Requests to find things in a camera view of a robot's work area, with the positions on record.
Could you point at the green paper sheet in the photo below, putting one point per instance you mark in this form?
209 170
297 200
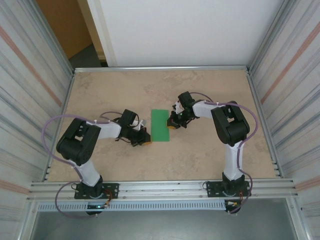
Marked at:
160 125

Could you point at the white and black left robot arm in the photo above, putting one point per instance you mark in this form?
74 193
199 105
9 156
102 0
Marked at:
77 140

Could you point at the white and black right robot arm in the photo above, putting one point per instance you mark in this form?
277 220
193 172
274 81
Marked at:
230 125

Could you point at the brown wooden door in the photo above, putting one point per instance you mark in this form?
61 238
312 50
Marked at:
65 25

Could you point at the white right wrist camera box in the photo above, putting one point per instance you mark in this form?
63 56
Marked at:
178 107

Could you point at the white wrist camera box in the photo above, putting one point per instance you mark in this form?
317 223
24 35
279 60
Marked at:
178 107
141 125

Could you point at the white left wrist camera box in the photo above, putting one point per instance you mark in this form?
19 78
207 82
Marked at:
141 125

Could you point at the aluminium table end rail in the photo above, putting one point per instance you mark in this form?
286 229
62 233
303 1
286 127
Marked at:
162 68

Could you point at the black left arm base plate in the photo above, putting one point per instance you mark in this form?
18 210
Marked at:
112 191

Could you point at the aluminium table side rail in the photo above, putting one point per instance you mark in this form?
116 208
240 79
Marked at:
68 93
253 92

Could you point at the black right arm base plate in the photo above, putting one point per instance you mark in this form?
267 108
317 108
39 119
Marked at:
212 190

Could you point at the white door frame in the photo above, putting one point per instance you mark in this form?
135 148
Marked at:
101 37

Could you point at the aluminium corner post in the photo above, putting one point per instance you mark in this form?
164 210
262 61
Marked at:
271 27
47 27

